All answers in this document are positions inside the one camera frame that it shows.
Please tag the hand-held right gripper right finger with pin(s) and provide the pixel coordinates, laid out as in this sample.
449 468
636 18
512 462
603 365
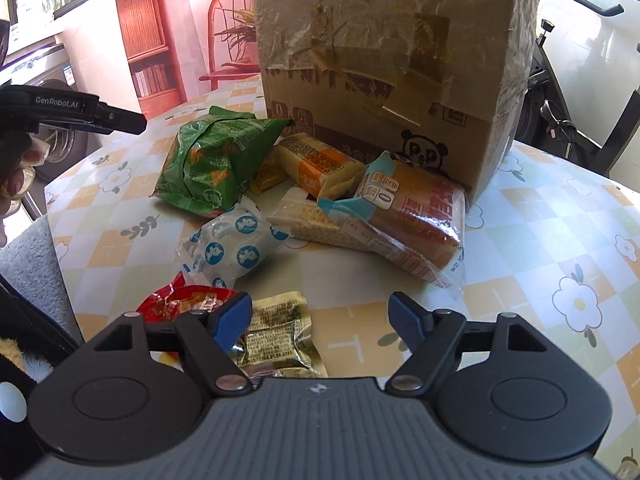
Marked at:
407 321

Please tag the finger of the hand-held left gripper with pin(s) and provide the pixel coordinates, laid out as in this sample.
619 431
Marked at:
125 119

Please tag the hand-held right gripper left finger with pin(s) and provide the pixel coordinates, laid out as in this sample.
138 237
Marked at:
232 319

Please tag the gold foil snack packet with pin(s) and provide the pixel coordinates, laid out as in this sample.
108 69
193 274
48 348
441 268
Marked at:
275 340

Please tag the red snack packet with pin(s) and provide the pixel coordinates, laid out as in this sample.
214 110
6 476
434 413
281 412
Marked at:
175 302

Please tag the white blue-dotted snack packet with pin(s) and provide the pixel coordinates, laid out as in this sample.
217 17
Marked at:
230 245

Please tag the green snack packet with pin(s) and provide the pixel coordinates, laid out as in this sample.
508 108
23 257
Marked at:
210 160

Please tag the blue orange bread packet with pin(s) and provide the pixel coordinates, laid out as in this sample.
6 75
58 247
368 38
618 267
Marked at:
415 210

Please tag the clear cracker packet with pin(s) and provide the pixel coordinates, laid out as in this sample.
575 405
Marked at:
310 222

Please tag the small yellow snack packet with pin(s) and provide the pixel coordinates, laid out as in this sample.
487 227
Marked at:
267 177

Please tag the yellow orange cake packet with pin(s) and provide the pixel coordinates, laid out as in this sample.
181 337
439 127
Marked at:
320 162

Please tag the taped cardboard box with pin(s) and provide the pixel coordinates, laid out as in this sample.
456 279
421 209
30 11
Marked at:
375 85

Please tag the person's left hand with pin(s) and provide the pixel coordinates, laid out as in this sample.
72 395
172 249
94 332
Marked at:
22 180

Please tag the grey washing machine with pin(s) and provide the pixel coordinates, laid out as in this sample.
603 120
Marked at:
50 67

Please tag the floral checked tablecloth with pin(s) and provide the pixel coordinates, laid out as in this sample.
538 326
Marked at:
525 260

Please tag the grey fuzzy cloth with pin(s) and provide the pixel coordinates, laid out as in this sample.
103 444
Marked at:
35 270

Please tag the black yellow plush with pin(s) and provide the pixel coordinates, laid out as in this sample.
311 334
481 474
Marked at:
15 360

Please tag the black exercise bike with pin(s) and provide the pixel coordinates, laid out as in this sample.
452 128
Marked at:
545 85

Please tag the wall poster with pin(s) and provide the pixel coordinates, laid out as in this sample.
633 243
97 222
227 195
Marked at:
165 35

